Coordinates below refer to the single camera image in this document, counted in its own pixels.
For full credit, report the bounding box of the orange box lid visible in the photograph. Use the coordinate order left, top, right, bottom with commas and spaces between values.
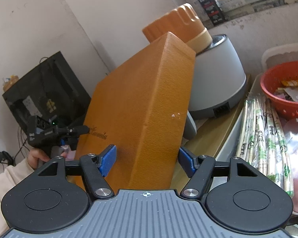
76, 33, 195, 191

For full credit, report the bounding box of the black computer tower case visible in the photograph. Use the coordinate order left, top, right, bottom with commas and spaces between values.
2, 52, 91, 133

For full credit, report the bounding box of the orange ribbed container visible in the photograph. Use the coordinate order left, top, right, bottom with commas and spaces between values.
142, 3, 213, 53

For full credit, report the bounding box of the person's left hand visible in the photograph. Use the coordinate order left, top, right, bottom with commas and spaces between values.
27, 146, 68, 170

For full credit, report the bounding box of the cream sleeve left forearm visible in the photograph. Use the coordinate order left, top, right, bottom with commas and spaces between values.
0, 159, 34, 235

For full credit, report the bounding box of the red plastic colander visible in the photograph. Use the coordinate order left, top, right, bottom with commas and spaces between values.
260, 61, 298, 120

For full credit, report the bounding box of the wrapped disposable chopsticks bundle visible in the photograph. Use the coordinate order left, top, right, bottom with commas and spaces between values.
236, 96, 294, 197

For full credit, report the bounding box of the black lighter fluid can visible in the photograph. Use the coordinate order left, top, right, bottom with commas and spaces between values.
198, 0, 227, 26

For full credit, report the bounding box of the grey white rice cooker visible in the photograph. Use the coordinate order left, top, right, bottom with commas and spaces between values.
183, 34, 248, 139

